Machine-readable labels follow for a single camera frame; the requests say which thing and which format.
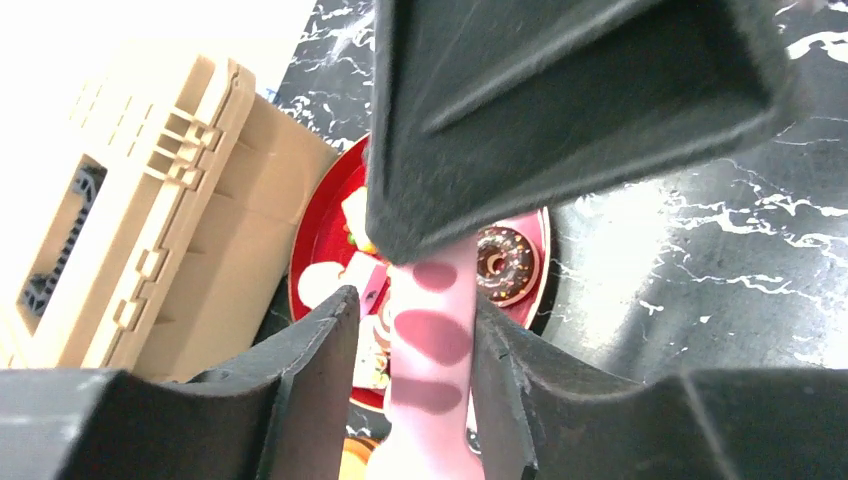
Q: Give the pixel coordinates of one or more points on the chocolate toy donut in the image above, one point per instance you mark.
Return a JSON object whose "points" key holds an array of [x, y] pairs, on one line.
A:
{"points": [[508, 265]]}

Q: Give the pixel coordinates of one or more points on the white toy cake slice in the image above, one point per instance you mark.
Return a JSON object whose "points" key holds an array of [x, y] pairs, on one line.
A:
{"points": [[371, 363]]}

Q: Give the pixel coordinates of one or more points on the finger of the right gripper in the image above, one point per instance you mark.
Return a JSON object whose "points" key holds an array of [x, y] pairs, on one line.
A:
{"points": [[483, 110]]}

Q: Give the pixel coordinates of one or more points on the wooden coaster stack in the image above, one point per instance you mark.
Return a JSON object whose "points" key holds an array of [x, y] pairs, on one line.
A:
{"points": [[355, 456]]}

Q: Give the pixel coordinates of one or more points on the pink toy cake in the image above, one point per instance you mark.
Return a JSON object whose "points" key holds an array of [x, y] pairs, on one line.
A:
{"points": [[368, 275]]}

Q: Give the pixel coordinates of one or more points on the red round tray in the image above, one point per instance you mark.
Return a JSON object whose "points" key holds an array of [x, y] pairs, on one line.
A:
{"points": [[322, 236]]}

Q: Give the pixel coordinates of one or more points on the tan plastic toolbox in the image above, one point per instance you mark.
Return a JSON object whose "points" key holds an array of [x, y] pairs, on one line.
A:
{"points": [[152, 234]]}

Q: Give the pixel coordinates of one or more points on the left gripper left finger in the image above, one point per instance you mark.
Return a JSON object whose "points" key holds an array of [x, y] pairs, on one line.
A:
{"points": [[276, 411]]}

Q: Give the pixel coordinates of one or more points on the white round toy mochi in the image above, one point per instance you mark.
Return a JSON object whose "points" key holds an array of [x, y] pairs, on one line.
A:
{"points": [[318, 281]]}

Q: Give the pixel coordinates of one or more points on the brown swirl roll cake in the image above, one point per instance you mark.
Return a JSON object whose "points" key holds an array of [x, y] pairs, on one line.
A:
{"points": [[383, 325]]}

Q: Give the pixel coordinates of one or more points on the yellow toy cake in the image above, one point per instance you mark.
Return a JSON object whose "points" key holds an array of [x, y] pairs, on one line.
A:
{"points": [[354, 211]]}

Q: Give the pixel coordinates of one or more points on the pink handled metal tongs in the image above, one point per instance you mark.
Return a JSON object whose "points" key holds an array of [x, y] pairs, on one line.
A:
{"points": [[434, 304]]}

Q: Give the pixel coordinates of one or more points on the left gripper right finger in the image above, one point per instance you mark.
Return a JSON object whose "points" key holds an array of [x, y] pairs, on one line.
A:
{"points": [[544, 414]]}

